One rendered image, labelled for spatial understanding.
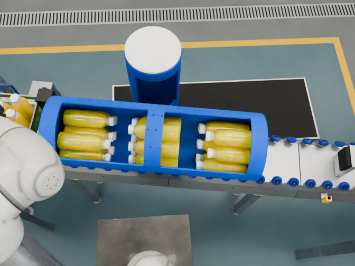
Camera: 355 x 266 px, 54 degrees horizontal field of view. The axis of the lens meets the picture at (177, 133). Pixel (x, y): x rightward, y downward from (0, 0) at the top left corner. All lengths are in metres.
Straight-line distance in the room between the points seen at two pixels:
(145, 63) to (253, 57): 1.54
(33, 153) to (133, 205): 1.78
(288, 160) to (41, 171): 1.21
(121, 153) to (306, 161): 0.85
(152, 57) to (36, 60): 1.59
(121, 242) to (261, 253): 1.31
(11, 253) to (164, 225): 0.73
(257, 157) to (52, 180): 0.83
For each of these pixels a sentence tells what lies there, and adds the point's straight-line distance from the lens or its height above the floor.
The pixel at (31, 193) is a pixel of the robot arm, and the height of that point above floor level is 1.75.
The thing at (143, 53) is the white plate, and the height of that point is 1.04.
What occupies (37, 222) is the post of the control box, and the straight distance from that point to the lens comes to 2.26.
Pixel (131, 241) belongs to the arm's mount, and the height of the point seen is 1.02.
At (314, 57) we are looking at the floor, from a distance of 3.24.
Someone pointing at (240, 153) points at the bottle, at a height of 1.15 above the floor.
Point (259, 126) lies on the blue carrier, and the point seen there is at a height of 1.23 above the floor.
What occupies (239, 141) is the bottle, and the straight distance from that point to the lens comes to 1.38.
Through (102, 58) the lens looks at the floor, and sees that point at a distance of 3.01.
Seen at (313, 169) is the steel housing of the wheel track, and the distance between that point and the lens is 1.72.
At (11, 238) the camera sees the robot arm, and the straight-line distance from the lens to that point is 0.83.
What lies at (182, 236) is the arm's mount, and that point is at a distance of 1.44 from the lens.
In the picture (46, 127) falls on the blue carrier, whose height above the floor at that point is 1.23.
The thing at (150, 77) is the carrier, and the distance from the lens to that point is 1.69.
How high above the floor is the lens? 2.44
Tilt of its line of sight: 67 degrees down
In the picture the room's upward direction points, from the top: 5 degrees clockwise
